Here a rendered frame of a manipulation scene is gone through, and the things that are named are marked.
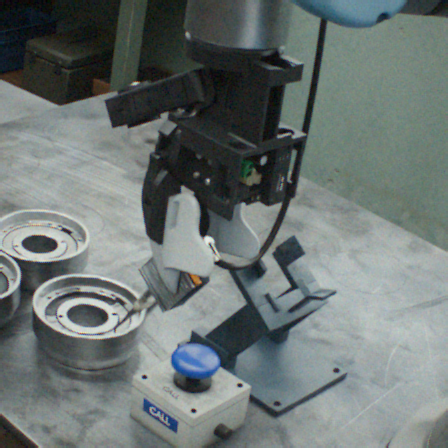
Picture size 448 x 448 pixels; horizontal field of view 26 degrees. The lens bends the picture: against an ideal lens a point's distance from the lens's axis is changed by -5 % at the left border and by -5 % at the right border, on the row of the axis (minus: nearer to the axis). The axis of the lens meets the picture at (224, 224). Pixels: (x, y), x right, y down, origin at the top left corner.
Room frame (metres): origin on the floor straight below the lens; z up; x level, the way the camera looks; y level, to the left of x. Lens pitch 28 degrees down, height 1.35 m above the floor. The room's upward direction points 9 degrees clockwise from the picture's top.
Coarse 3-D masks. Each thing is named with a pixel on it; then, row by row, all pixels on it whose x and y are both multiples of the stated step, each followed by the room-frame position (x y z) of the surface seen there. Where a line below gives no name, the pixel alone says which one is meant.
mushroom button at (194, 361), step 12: (180, 348) 0.66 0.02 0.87; (192, 348) 0.67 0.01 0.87; (204, 348) 0.67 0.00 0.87; (180, 360) 0.65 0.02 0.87; (192, 360) 0.65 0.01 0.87; (204, 360) 0.65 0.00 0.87; (216, 360) 0.66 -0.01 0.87; (180, 372) 0.64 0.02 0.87; (192, 372) 0.64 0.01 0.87; (204, 372) 0.64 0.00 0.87; (216, 372) 0.65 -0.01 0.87
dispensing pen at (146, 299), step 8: (208, 240) 0.67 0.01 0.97; (208, 248) 0.67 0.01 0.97; (216, 248) 0.67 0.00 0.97; (216, 256) 0.66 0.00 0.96; (200, 280) 0.68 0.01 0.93; (208, 280) 0.68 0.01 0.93; (192, 288) 0.67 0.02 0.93; (200, 288) 0.69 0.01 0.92; (144, 296) 0.71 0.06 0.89; (152, 296) 0.70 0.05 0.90; (184, 296) 0.68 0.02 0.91; (136, 304) 0.71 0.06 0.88; (144, 304) 0.71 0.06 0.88; (176, 304) 0.69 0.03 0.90; (128, 312) 0.72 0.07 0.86; (136, 312) 0.72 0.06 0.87; (120, 320) 0.73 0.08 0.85
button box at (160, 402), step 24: (168, 360) 0.68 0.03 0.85; (144, 384) 0.64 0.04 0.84; (168, 384) 0.65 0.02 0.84; (192, 384) 0.65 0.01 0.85; (216, 384) 0.66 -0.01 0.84; (240, 384) 0.66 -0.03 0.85; (144, 408) 0.64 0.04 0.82; (168, 408) 0.63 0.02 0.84; (192, 408) 0.62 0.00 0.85; (216, 408) 0.63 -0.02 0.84; (240, 408) 0.66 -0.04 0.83; (168, 432) 0.62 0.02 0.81; (192, 432) 0.61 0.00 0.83; (216, 432) 0.63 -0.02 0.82
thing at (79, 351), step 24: (48, 288) 0.78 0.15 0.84; (72, 288) 0.79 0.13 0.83; (96, 288) 0.80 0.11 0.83; (120, 288) 0.80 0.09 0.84; (72, 312) 0.76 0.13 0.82; (96, 312) 0.77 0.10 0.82; (144, 312) 0.76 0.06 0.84; (48, 336) 0.71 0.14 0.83; (72, 336) 0.70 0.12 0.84; (96, 336) 0.71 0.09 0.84; (120, 336) 0.72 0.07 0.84; (72, 360) 0.71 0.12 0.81; (96, 360) 0.70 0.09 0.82; (120, 360) 0.73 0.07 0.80
